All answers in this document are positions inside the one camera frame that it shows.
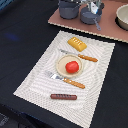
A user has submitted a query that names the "knife with orange handle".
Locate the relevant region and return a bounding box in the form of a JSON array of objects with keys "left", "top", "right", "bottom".
[{"left": 59, "top": 49, "right": 98, "bottom": 62}]

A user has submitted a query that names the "round wooden plate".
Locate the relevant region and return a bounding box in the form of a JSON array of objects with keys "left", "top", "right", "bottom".
[{"left": 56, "top": 55, "right": 83, "bottom": 78}]

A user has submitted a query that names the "grey toy frying pan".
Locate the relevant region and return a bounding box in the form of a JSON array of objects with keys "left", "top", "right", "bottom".
[{"left": 80, "top": 7, "right": 102, "bottom": 30}]

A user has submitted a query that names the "brown toy sausage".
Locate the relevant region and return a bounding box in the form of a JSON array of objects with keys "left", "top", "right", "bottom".
[{"left": 50, "top": 94, "right": 77, "bottom": 100}]

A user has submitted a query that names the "grey toy pot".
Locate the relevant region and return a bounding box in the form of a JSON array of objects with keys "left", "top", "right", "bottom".
[{"left": 58, "top": 0, "right": 80, "bottom": 19}]

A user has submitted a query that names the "fork with orange handle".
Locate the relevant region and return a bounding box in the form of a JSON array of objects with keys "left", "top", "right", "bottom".
[{"left": 45, "top": 71, "right": 85, "bottom": 89}]

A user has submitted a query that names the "woven beige placemat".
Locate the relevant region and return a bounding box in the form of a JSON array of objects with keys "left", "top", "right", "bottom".
[{"left": 14, "top": 31, "right": 115, "bottom": 128}]

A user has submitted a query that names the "white and blue bottle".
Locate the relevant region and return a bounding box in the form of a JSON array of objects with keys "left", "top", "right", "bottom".
[{"left": 90, "top": 2, "right": 98, "bottom": 14}]

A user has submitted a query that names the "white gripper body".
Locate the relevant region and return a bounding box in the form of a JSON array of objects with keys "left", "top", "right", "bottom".
[{"left": 80, "top": 0, "right": 100, "bottom": 8}]

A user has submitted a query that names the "beige bowl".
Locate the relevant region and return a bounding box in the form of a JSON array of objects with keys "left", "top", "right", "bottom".
[{"left": 116, "top": 4, "right": 128, "bottom": 30}]

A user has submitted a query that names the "red toy tomato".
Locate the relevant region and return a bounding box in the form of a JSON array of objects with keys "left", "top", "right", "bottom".
[{"left": 65, "top": 61, "right": 79, "bottom": 73}]

